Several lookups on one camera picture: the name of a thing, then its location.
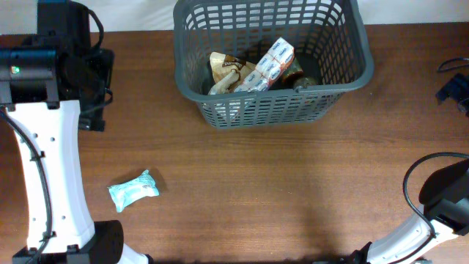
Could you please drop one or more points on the silver tin can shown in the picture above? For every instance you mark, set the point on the silver tin can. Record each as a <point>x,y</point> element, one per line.
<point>305,82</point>

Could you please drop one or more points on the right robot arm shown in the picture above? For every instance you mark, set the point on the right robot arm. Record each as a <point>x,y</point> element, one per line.
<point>442,215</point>

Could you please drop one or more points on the green lid glass jar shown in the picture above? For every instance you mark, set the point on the green lid glass jar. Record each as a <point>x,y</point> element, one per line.
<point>292,73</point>

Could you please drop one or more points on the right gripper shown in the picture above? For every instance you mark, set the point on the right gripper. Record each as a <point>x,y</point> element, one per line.
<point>456,89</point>

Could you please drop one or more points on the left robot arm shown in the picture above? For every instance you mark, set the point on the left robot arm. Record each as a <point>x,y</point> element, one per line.
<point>56,83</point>

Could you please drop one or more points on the Kleenex tissue multipack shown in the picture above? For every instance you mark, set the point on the Kleenex tissue multipack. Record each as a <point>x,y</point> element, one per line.
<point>269,68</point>

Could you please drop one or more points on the grey plastic shopping basket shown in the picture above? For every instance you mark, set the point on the grey plastic shopping basket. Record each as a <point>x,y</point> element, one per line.
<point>330,44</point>

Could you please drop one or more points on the beige snack bag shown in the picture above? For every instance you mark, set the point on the beige snack bag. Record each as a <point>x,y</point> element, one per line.
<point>228,72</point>

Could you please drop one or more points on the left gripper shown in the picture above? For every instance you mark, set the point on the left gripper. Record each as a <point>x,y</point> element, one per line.
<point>102,61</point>

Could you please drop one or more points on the teal wet wipes packet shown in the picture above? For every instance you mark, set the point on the teal wet wipes packet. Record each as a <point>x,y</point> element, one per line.
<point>125,194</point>

